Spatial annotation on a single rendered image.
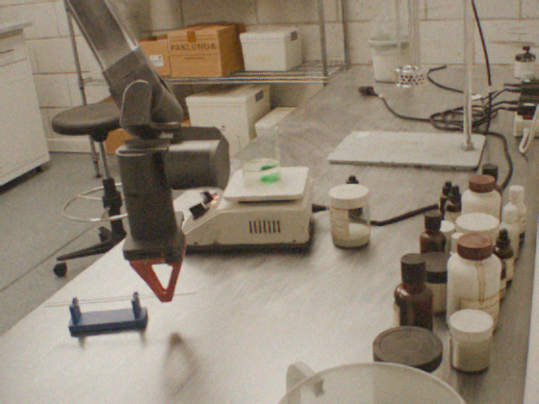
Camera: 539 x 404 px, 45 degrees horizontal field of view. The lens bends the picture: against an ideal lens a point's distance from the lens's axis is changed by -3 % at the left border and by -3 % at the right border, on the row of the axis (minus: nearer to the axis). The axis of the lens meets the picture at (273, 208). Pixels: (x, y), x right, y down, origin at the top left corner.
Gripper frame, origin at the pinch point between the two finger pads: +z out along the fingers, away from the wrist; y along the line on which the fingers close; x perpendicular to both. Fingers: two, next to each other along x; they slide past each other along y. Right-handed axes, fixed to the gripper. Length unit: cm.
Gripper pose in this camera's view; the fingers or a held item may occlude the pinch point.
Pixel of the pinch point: (166, 294)
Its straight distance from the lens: 85.5
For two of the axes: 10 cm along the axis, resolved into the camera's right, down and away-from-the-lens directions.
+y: -0.5, -3.8, 9.2
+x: -9.9, 1.0, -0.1
